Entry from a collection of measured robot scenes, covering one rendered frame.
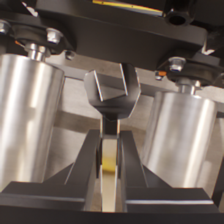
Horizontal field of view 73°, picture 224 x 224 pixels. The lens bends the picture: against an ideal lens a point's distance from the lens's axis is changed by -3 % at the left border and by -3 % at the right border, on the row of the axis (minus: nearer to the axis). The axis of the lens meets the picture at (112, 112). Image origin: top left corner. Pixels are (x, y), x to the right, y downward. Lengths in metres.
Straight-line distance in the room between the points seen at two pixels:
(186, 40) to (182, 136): 0.14
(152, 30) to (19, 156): 0.28
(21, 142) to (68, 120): 0.93
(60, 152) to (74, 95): 0.45
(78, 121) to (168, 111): 0.97
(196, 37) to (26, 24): 0.26
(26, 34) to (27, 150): 0.19
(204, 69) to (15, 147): 0.33
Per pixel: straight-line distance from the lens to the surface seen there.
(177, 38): 0.25
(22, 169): 0.32
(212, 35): 0.37
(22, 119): 0.29
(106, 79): 0.83
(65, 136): 1.23
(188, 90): 0.31
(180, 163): 0.28
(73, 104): 1.19
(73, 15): 0.26
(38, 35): 0.31
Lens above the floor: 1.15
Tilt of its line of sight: 88 degrees down
